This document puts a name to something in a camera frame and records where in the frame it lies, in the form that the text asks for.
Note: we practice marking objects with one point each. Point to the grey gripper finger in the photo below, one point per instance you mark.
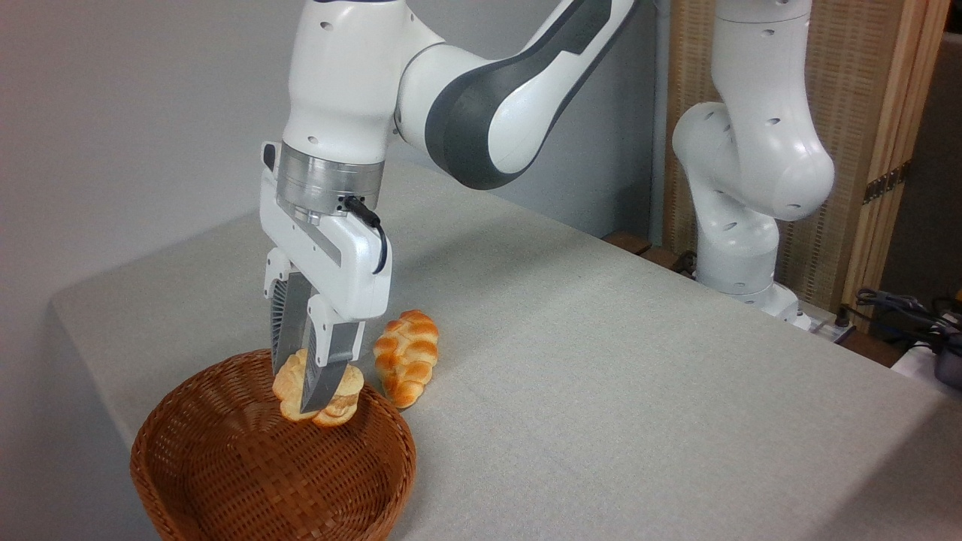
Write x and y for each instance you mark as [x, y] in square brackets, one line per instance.
[289, 315]
[331, 361]

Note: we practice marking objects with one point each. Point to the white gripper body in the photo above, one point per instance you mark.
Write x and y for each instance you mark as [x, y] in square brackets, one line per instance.
[338, 263]

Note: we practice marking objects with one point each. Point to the round flower-shaped bread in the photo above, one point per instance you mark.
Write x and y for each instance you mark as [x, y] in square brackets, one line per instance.
[349, 394]

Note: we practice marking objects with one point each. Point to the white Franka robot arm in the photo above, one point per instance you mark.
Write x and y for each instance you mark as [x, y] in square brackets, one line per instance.
[488, 98]

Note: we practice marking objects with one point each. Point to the braided bread loaf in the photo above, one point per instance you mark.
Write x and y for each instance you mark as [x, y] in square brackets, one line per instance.
[406, 358]

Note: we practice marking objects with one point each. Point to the brown wicker basket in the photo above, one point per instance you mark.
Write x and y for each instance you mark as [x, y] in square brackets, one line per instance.
[270, 466]

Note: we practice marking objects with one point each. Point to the grey tablecloth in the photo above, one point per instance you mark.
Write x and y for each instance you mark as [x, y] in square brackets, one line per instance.
[601, 391]

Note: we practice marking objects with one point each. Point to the wooden rattan folding screen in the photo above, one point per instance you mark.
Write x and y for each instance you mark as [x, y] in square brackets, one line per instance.
[853, 75]

